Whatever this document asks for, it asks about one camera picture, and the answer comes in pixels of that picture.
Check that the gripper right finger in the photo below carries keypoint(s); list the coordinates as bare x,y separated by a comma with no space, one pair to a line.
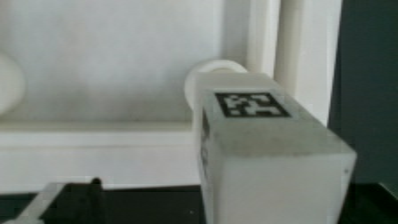
375,203

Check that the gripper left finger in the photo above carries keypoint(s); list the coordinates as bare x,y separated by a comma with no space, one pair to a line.
68,204

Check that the white square table top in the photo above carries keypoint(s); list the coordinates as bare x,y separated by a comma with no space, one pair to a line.
96,55

